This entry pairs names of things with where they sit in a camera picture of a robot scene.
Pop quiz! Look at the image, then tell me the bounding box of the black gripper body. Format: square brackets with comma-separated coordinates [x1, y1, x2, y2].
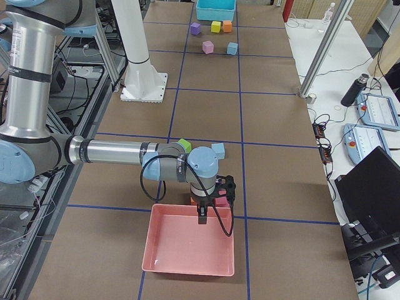
[196, 175, 236, 209]

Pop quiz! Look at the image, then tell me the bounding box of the light blue foam block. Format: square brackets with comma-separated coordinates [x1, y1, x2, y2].
[211, 142, 226, 160]
[226, 42, 238, 56]

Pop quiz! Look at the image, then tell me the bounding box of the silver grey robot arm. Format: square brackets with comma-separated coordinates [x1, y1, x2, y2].
[1, 1, 236, 224]

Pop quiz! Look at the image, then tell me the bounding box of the magenta foam block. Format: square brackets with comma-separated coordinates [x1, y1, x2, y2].
[214, 196, 229, 208]

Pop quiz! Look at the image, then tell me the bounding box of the pink plastic tray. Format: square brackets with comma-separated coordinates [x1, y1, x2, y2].
[142, 204, 234, 277]

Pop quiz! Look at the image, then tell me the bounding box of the green foam block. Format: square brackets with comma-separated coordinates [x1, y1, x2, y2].
[177, 138, 192, 153]

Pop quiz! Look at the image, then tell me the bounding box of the black power strip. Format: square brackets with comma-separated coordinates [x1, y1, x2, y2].
[312, 122, 333, 165]

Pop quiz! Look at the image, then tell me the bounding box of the light pink foam block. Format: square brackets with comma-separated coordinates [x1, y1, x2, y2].
[202, 41, 214, 54]

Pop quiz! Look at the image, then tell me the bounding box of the lower teach pendant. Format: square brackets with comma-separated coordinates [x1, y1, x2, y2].
[343, 123, 391, 164]

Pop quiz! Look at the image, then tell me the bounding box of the teach pendant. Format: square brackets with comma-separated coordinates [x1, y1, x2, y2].
[356, 92, 399, 131]
[343, 123, 391, 164]

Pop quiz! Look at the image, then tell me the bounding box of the black laptop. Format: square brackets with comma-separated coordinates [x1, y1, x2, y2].
[334, 145, 400, 232]

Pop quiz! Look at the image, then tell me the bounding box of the yellow foam block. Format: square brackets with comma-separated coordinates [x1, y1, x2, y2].
[211, 21, 221, 33]

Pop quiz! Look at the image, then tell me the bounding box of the dark purple foam block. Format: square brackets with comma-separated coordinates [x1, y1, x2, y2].
[190, 22, 201, 36]

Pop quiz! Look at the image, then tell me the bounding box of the black water bottle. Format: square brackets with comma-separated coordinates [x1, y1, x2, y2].
[341, 73, 369, 107]

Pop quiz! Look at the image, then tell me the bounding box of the upper teach pendant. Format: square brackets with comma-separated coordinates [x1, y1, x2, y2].
[356, 92, 399, 131]

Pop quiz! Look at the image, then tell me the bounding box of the blue plastic bin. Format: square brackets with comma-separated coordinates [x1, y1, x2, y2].
[196, 0, 236, 21]

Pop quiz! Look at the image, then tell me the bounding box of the clear plastic bottle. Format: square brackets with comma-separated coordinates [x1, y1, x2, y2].
[322, 2, 336, 24]

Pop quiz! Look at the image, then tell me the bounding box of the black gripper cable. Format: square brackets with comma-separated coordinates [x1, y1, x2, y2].
[139, 152, 235, 237]

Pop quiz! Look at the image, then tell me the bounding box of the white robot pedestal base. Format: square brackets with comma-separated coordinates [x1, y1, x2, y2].
[112, 0, 168, 103]

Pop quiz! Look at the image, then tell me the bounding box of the aluminium frame post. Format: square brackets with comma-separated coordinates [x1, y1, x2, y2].
[298, 0, 354, 104]

